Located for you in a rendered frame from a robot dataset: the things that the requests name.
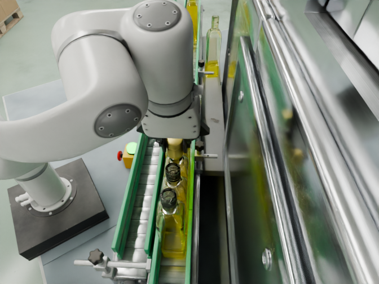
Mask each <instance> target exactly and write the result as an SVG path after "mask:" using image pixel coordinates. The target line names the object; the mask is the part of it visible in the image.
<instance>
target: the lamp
mask: <svg viewBox="0 0 379 284"><path fill-rule="evenodd" d="M136 145H137V143H129V144H128V145H127V147H126V149H127V153H128V154H129V155H134V154H135V150H136Z"/></svg>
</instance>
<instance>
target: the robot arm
mask: <svg viewBox="0 0 379 284"><path fill-rule="evenodd" d="M51 44H52V49H53V52H54V55H55V59H56V63H57V65H58V69H59V73H60V77H61V81H62V83H63V87H64V91H65V94H66V97H67V101H66V102H64V103H62V104H60V105H58V106H56V107H54V108H52V109H49V110H47V111H45V112H42V113H40V114H38V115H35V116H32V117H29V118H24V119H20V120H16V121H6V120H5V119H4V118H3V117H2V115H1V114H0V180H8V179H15V181H16V182H17V183H18V184H19V185H20V186H21V187H22V188H23V189H24V190H25V191H26V193H25V194H23V195H20V196H19V197H16V198H15V200H16V202H20V201H23V200H25V199H29V200H27V201H24V202H22V203H21V206H24V205H25V206H26V205H28V204H31V206H32V207H33V208H34V209H35V210H37V211H40V212H49V211H53V210H56V209H57V208H59V207H61V206H62V205H63V204H65V203H66V201H67V200H68V199H69V197H70V195H71V192H72V186H71V184H70V182H69V181H68V180H67V179H65V178H62V177H59V175H58V174H57V172H56V171H55V169H54V168H53V167H52V165H51V163H50V162H55V161H62V160H66V159H71V158H74V157H78V156H81V155H83V154H85V153H88V152H90V151H92V150H94V149H96V148H98V147H100V146H102V145H105V144H107V143H110V142H111V141H114V140H116V139H118V138H119V137H121V136H122V135H124V134H126V133H128V132H129V131H131V130H132V129H133V128H135V127H136V126H137V128H136V131H137V132H140V133H143V134H146V135H147V136H149V137H151V138H153V139H156V141H155V142H157V143H158V144H159V146H160V147H161V148H162V152H166V147H167V144H166V139H167V138H170V139H183V152H184V153H187V148H190V147H191V143H192V141H193V140H195V139H198V138H199V137H200V136H205V135H209V134H210V128H209V127H208V126H207V125H206V124H205V123H204V122H203V121H202V120H201V104H200V98H199V95H203V86H198V85H196V83H194V81H195V78H194V77H193V21H192V18H191V15H190V13H189V12H188V11H187V9H186V8H185V7H184V6H183V5H181V4H180V3H178V2H176V1H173V0H145V1H142V2H140V3H138V4H137V5H135V6H134V7H129V8H115V9H103V10H83V11H77V12H73V13H70V14H67V15H65V16H63V17H62V18H60V19H59V20H58V21H57V22H56V23H55V25H54V27H53V29H52V32H51Z"/></svg>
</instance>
